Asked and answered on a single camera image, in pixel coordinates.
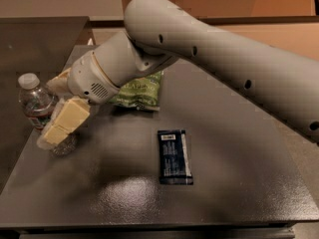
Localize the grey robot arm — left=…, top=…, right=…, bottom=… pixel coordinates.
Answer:
left=37, top=0, right=319, bottom=149

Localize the clear plastic water bottle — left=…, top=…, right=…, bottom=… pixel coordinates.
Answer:
left=17, top=72, right=78, bottom=157

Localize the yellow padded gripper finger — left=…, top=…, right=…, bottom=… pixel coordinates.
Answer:
left=47, top=68, right=71, bottom=95
left=37, top=97, right=90, bottom=149

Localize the black snack bar wrapper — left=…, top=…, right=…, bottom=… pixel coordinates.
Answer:
left=158, top=129, right=193, bottom=185

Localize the green jalapeno chips bag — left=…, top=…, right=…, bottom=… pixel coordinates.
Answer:
left=109, top=72, right=162, bottom=112

